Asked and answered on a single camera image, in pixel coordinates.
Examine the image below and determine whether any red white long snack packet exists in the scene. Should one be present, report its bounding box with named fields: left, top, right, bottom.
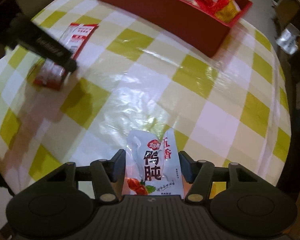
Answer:
left=33, top=23, right=98, bottom=90

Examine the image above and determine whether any green checkered tablecloth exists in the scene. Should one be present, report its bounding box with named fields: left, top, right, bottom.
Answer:
left=0, top=0, right=291, bottom=192

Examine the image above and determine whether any red cardboard box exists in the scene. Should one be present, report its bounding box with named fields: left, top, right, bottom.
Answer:
left=100, top=0, right=252, bottom=57

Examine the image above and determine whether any red yellow snack bag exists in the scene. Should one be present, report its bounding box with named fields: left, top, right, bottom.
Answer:
left=194, top=0, right=241, bottom=23

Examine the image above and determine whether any silver foil bag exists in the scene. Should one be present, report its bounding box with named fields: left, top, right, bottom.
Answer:
left=276, top=23, right=300, bottom=55

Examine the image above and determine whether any white duck gizzard packet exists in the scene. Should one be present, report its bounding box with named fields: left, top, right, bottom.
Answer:
left=122, top=128, right=184, bottom=198

